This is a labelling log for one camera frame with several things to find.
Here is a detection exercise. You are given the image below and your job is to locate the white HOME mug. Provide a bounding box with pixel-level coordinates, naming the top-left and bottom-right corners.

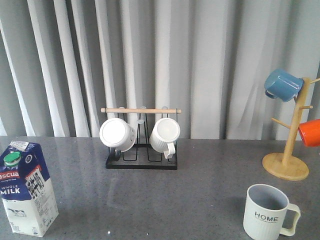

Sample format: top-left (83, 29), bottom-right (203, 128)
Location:
top-left (243, 184), bottom-right (301, 240)

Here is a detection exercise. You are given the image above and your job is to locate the blue white milk carton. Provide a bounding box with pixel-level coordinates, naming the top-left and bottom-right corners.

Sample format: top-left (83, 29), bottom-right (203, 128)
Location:
top-left (0, 140), bottom-right (59, 237)

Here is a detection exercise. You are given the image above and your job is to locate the white ribbed mug on rack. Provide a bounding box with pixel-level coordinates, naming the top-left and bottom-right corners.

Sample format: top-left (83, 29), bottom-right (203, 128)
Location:
top-left (149, 117), bottom-right (181, 159)

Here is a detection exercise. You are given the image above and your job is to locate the white smooth mug on rack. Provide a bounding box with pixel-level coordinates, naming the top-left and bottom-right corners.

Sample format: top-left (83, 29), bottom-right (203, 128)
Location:
top-left (99, 118), bottom-right (136, 152)

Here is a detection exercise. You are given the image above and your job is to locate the grey white curtain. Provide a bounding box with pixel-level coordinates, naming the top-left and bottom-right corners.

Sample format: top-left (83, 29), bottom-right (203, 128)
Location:
top-left (0, 0), bottom-right (320, 140)

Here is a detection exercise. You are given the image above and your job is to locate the blue mug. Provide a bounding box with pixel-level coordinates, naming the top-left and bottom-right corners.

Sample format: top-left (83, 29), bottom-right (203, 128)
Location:
top-left (264, 68), bottom-right (304, 103)

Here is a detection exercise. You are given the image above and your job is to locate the wooden mug tree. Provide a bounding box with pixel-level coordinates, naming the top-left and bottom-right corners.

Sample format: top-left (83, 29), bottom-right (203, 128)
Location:
top-left (262, 77), bottom-right (320, 181)

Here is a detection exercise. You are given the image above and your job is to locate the orange mug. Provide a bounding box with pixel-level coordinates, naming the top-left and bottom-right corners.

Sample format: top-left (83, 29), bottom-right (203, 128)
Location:
top-left (298, 119), bottom-right (320, 147)

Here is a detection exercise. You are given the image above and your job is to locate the black wire mug rack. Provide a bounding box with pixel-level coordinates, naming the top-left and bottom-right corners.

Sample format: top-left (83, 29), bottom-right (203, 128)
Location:
top-left (101, 106), bottom-right (182, 170)

